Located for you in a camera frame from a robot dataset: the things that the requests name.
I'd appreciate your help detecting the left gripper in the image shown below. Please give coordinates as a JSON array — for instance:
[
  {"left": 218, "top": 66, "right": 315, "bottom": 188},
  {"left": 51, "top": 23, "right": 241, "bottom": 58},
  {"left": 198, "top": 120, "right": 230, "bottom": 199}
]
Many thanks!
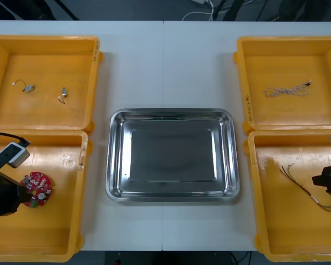
[{"left": 0, "top": 168, "right": 35, "bottom": 218}]

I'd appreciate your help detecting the small metal solenoid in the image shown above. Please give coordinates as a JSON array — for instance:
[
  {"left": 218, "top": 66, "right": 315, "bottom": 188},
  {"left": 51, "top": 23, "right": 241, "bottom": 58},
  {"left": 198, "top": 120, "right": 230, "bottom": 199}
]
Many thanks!
[
  {"left": 12, "top": 79, "right": 35, "bottom": 93},
  {"left": 57, "top": 87, "right": 70, "bottom": 105}
]

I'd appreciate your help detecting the round red circuit board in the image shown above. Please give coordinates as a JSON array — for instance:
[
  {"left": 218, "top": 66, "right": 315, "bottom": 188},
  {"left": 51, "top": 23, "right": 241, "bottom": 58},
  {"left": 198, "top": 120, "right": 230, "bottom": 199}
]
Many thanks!
[{"left": 19, "top": 171, "right": 56, "bottom": 208}]

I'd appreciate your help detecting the yellow-orange plastic bin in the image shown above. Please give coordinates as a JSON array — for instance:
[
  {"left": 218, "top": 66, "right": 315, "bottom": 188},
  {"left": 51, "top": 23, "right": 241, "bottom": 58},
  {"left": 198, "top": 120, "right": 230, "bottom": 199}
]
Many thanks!
[
  {"left": 0, "top": 129, "right": 93, "bottom": 263},
  {"left": 243, "top": 129, "right": 331, "bottom": 263},
  {"left": 233, "top": 35, "right": 331, "bottom": 131},
  {"left": 0, "top": 35, "right": 104, "bottom": 133}
]

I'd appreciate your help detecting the steel tray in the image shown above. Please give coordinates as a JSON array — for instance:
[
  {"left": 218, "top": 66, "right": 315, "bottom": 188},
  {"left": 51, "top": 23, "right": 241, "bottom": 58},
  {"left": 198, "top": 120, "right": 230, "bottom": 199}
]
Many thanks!
[{"left": 105, "top": 108, "right": 241, "bottom": 205}]

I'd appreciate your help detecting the black chair leg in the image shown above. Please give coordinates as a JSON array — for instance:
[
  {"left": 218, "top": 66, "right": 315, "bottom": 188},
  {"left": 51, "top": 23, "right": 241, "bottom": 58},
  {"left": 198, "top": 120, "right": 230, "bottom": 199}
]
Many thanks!
[
  {"left": 222, "top": 0, "right": 245, "bottom": 22},
  {"left": 45, "top": 0, "right": 80, "bottom": 22}
]

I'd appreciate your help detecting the red black green wire harness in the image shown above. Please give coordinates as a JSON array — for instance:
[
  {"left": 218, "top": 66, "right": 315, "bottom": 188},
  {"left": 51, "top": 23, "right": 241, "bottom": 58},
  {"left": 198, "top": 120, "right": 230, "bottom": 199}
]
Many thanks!
[{"left": 279, "top": 163, "right": 331, "bottom": 212}]

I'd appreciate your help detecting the blue-white twisted wire harness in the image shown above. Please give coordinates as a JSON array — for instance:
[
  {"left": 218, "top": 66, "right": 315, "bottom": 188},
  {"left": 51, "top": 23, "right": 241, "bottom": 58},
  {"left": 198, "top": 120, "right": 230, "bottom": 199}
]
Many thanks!
[{"left": 263, "top": 79, "right": 313, "bottom": 98}]

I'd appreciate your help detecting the white cable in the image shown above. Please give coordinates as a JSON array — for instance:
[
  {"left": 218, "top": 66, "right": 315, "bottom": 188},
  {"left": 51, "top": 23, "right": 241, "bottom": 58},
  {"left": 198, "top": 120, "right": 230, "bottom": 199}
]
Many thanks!
[{"left": 181, "top": 0, "right": 215, "bottom": 22}]

